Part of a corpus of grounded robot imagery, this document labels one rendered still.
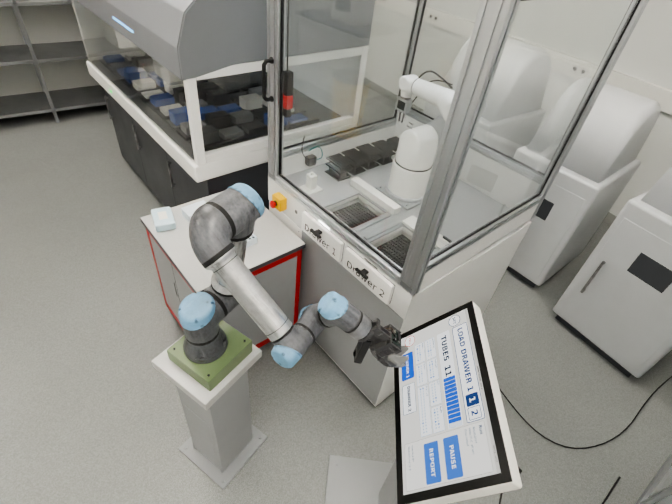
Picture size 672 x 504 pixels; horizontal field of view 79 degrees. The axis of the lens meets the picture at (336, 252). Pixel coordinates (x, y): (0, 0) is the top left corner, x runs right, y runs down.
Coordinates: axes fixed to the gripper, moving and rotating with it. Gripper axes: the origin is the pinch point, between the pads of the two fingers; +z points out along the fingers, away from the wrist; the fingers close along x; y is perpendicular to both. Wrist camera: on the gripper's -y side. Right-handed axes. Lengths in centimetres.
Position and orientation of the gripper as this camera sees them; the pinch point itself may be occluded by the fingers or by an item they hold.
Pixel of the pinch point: (400, 363)
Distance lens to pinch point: 134.1
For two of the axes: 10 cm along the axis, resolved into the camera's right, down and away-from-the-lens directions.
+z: 6.9, 5.8, 4.3
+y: 7.2, -4.8, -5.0
